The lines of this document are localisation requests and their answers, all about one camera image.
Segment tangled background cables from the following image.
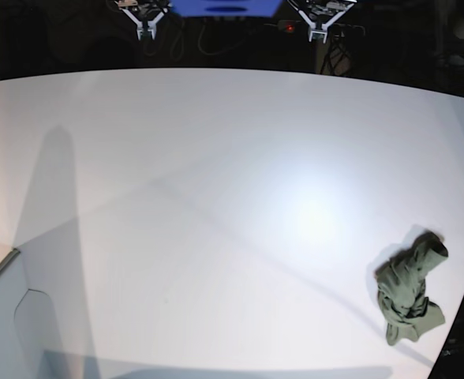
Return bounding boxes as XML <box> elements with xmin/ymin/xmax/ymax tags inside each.
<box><xmin>140</xmin><ymin>15</ymin><xmax>237</xmax><ymax>56</ymax></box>

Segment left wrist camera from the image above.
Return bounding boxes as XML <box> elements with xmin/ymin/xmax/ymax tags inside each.
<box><xmin>308</xmin><ymin>29</ymin><xmax>328</xmax><ymax>43</ymax></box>

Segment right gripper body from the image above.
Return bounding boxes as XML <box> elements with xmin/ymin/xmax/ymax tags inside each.
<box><xmin>113</xmin><ymin>0</ymin><xmax>169</xmax><ymax>32</ymax></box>

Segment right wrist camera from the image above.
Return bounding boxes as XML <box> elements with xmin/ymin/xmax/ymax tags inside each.
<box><xmin>137</xmin><ymin>28</ymin><xmax>156</xmax><ymax>40</ymax></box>

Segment blue box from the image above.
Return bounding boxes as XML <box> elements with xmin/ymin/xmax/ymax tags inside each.
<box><xmin>170</xmin><ymin>0</ymin><xmax>283</xmax><ymax>17</ymax></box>

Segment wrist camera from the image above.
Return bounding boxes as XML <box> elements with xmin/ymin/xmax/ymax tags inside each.
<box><xmin>137</xmin><ymin>28</ymin><xmax>156</xmax><ymax>40</ymax></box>
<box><xmin>308</xmin><ymin>29</ymin><xmax>328</xmax><ymax>43</ymax></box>

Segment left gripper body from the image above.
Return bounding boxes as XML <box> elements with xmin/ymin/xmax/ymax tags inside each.
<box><xmin>286</xmin><ymin>0</ymin><xmax>357</xmax><ymax>28</ymax></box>

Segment black power strip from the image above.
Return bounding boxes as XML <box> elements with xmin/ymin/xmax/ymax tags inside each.
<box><xmin>264</xmin><ymin>20</ymin><xmax>365</xmax><ymax>38</ymax></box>

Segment olive green t-shirt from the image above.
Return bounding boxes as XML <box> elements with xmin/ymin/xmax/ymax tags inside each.
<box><xmin>375</xmin><ymin>231</ymin><xmax>448</xmax><ymax>346</ymax></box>

